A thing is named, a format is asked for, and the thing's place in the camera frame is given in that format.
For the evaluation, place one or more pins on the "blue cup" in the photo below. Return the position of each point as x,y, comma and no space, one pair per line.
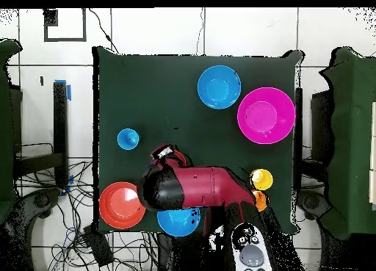
128,139

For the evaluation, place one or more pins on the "black post with blue tape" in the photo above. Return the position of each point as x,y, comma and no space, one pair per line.
60,130

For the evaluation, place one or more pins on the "medium blue bowl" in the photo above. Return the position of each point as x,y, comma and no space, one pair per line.
176,224

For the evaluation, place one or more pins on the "black pedestal leg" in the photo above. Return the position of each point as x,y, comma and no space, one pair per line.
41,200
311,202

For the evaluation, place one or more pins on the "dark green table cloth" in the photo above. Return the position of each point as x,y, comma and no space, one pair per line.
141,86

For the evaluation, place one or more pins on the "large blue bowl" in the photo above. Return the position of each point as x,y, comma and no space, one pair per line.
219,87

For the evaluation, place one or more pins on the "large orange-red bowl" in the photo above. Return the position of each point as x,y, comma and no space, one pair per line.
119,206

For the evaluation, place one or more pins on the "dark square floor frame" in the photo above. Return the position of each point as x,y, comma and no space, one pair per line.
84,24

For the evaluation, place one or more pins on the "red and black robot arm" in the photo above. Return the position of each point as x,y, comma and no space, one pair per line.
205,185

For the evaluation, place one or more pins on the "large pink bowl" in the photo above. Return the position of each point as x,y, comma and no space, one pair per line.
266,115

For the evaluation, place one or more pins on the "yellow cup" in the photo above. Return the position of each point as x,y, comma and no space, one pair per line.
261,179

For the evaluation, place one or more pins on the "neighbouring green cloth table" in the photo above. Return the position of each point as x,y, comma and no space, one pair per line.
6,121
352,136

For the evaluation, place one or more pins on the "orange cup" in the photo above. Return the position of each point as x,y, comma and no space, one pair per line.
261,200

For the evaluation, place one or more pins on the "black floor box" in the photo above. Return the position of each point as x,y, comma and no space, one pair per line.
98,246

